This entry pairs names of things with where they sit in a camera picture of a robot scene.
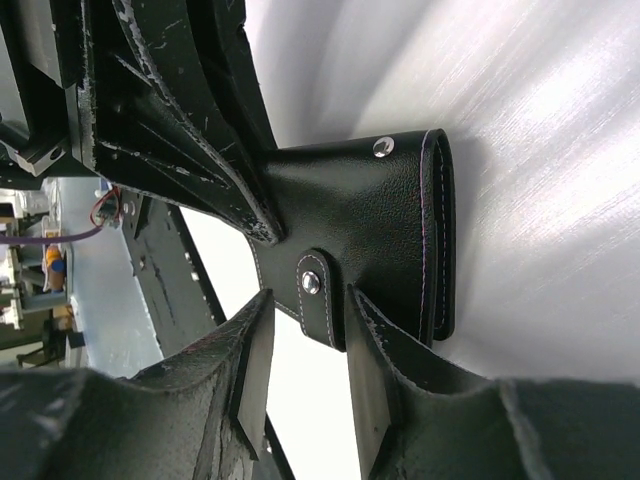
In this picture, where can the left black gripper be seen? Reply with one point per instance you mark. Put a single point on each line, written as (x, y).
(168, 102)

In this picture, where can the black leather card holder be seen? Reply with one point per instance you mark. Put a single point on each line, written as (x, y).
(377, 214)

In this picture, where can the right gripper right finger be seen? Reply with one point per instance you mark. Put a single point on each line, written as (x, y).
(419, 416)

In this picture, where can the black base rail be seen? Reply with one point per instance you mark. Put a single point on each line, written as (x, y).
(165, 260)

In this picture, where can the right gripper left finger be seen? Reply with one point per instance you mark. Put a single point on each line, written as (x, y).
(198, 414)

